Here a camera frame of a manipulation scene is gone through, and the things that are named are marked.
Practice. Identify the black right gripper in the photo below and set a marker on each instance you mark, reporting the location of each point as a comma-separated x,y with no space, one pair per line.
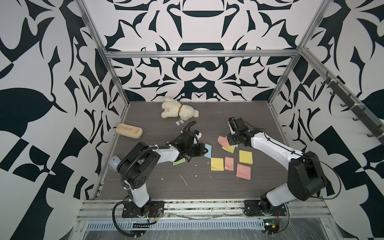
229,139

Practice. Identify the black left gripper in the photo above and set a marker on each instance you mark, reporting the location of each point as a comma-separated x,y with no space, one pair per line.
200,152

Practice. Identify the green memo pad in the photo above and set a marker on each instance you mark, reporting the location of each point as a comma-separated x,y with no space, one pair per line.
183,160

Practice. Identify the torn yellow memo page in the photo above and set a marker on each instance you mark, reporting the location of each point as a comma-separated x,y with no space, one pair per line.
229,149

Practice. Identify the torn pink memo page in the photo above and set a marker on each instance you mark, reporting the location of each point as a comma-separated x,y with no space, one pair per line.
223,141

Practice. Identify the large pink memo pad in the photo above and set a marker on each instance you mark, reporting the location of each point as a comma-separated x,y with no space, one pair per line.
243,172

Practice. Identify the yellow memo pad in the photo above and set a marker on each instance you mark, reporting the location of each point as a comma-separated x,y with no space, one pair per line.
217,164

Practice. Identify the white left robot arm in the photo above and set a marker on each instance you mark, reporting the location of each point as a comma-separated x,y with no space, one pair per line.
136,167

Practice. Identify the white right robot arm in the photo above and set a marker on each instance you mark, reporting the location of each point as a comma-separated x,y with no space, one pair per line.
306,176

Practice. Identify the blue memo pad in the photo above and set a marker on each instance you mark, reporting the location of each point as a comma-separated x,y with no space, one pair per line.
208,153

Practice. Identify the cream plush teddy bear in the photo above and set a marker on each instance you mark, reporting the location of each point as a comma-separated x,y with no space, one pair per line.
172,109

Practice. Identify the beige oval sponge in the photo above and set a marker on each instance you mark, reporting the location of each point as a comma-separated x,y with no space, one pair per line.
130,131

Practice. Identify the light blue computer mouse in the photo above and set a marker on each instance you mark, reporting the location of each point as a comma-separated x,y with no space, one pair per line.
113,163

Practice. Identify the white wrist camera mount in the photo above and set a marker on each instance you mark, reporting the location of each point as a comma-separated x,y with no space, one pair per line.
197,134

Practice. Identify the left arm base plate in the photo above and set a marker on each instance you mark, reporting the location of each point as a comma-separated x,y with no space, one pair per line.
151,209

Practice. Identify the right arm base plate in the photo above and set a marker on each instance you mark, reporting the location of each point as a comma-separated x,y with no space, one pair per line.
255,208

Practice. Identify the black wall hook rack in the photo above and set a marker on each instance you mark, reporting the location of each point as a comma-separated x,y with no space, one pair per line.
361,111

